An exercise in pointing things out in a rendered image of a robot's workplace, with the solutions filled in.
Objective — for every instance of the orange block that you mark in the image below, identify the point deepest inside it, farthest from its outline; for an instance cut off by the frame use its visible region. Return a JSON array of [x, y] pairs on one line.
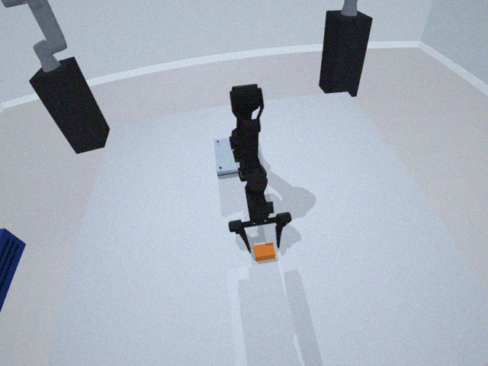
[[264, 252]]

